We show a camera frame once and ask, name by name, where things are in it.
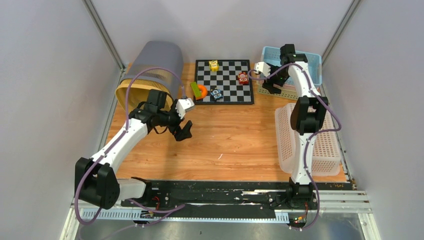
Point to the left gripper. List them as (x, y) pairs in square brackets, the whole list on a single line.
[(180, 134)]

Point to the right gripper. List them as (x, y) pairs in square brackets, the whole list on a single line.
[(268, 84)]

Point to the pink plastic basket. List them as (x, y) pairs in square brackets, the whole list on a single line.
[(291, 87)]

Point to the light blue plastic basket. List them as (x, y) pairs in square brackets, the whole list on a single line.
[(271, 56)]

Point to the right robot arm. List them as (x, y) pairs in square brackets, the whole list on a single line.
[(306, 119)]

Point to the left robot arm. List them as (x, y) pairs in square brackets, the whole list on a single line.
[(95, 177)]

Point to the red owl toy block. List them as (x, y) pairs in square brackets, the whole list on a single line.
[(243, 78)]

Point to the green plastic basket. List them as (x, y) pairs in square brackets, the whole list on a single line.
[(286, 94)]

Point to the black and white chessboard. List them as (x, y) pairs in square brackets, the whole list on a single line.
[(224, 79)]

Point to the orange arch toy block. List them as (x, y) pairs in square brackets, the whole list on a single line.
[(200, 91)]

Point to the blue owl toy block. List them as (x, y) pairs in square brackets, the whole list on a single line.
[(216, 94)]

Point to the yellow owl toy block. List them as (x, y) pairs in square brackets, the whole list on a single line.
[(213, 65)]

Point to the grey and yellow laundry bin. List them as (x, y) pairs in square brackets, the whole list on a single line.
[(164, 62)]

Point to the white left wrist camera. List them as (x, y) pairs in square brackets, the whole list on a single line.
[(184, 105)]

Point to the black metal base rail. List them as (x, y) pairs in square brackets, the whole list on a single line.
[(222, 199)]

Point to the right aluminium frame post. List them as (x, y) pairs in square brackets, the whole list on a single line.
[(344, 22)]

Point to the aluminium frame post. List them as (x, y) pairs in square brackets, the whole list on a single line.
[(92, 11), (344, 22)]

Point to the left aluminium frame post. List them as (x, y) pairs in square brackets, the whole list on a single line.
[(92, 11)]

